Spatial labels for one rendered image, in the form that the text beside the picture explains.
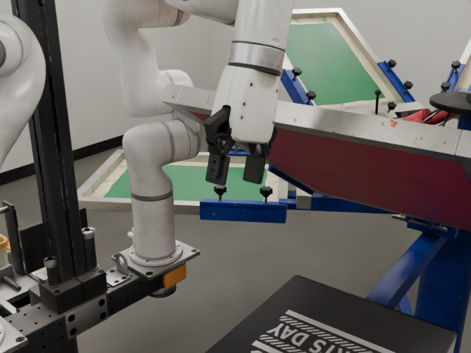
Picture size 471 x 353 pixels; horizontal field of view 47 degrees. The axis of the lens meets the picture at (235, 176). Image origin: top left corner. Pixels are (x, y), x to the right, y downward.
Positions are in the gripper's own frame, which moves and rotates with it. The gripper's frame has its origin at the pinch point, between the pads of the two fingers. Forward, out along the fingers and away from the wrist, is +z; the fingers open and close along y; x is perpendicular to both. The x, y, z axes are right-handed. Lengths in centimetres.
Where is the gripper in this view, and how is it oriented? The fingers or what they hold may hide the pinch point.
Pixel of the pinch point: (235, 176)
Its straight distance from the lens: 76.5
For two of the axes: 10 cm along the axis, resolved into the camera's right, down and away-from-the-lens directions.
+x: 8.1, 2.1, -5.5
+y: -5.6, 0.1, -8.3
